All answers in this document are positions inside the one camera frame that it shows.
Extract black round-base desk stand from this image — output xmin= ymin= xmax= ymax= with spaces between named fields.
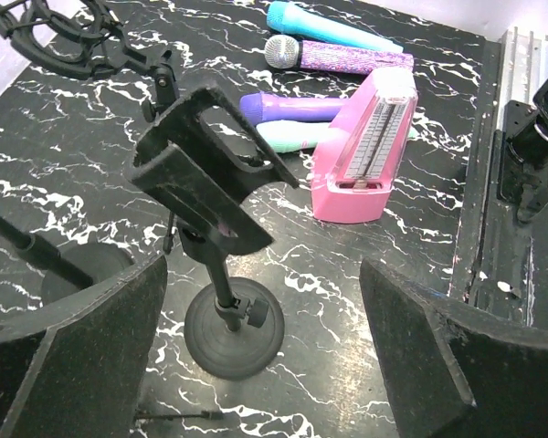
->
xmin=0 ymin=203 xmax=136 ymax=307

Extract black tripod shock-mount stand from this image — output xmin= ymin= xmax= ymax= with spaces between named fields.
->
xmin=0 ymin=0 xmax=184 ymax=255

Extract glitter purple microphone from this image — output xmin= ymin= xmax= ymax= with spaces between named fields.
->
xmin=264 ymin=35 xmax=415 ymax=75

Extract black clamp arm purple mic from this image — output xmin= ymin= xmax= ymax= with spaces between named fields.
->
xmin=125 ymin=83 xmax=299 ymax=381

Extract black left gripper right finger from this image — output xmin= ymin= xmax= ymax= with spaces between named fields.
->
xmin=359 ymin=258 xmax=548 ymax=437

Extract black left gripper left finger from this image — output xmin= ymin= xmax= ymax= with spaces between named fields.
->
xmin=0 ymin=255 xmax=167 ymax=437

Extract green microphone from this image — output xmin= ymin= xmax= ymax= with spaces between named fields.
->
xmin=255 ymin=120 xmax=419 ymax=155

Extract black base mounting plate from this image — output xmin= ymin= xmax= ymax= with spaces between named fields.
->
xmin=448 ymin=29 xmax=548 ymax=330

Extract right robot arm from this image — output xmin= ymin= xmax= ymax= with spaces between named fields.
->
xmin=508 ymin=79 xmax=548 ymax=169

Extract blue microphone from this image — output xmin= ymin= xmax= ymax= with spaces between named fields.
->
xmin=267 ymin=1 xmax=404 ymax=53

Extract pink phone dock stand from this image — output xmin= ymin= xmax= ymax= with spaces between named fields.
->
xmin=311 ymin=67 xmax=418 ymax=224

